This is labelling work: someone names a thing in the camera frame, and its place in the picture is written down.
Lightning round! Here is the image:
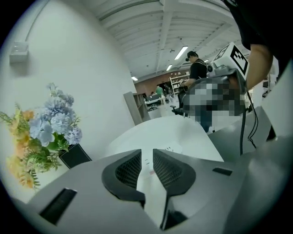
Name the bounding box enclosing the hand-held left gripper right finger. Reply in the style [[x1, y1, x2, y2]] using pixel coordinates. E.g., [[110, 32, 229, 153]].
[[152, 149, 197, 197]]

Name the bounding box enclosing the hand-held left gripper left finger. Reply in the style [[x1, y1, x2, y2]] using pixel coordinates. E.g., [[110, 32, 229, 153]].
[[101, 149, 146, 207]]

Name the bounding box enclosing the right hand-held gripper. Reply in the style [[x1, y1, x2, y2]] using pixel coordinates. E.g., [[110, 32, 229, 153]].
[[182, 41, 250, 117]]

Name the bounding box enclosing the white paper strip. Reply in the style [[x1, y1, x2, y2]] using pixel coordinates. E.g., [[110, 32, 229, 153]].
[[136, 141, 184, 207]]

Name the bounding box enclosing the person's right forearm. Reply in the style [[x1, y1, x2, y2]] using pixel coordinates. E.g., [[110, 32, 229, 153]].
[[245, 43, 275, 91]]

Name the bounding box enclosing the white shelf rack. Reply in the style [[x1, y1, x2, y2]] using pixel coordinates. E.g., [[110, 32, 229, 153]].
[[169, 74, 191, 95]]

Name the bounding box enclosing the black square vase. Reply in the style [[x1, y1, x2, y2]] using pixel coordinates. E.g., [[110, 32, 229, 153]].
[[58, 143, 93, 170]]

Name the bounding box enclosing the white office desk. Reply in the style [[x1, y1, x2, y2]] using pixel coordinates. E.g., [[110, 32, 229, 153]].
[[145, 95, 167, 107]]

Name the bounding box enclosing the grey open bookshelf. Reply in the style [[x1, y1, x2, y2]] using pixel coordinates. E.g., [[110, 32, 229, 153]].
[[123, 91, 152, 127]]

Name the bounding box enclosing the artificial flower bouquet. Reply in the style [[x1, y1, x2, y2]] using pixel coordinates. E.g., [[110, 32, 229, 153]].
[[0, 82, 83, 191]]

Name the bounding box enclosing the person's dark shirt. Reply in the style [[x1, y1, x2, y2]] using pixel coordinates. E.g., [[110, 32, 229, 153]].
[[225, 0, 293, 76]]

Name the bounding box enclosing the thin black cable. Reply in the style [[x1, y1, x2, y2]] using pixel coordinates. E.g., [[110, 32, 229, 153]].
[[245, 90, 260, 149]]

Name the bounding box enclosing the white wall junction box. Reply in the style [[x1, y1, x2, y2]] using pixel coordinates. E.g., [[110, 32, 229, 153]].
[[9, 41, 30, 64]]

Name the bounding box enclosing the white wall conduit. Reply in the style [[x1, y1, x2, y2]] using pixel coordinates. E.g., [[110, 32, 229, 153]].
[[24, 0, 50, 43]]

